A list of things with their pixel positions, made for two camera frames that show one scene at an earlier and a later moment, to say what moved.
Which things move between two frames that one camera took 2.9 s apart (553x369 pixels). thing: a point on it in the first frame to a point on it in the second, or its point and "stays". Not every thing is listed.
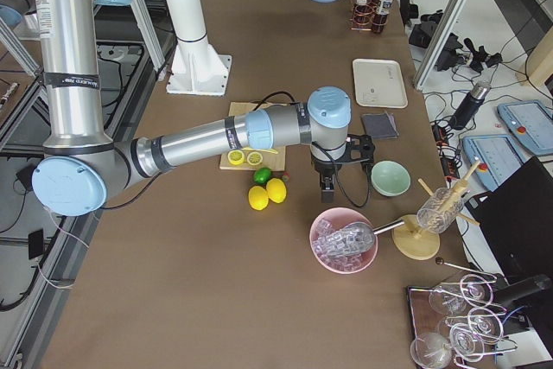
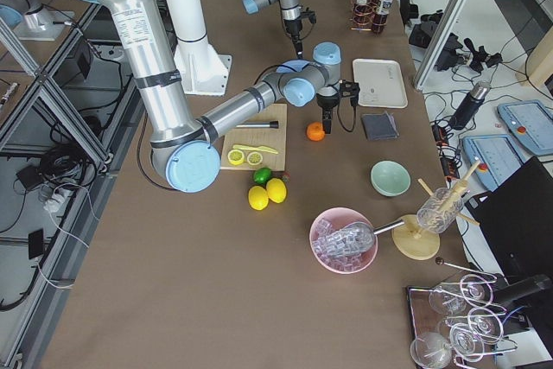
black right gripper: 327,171 to 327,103
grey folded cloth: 380,125 stays
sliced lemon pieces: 238,157 stays
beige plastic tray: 378,83 stays
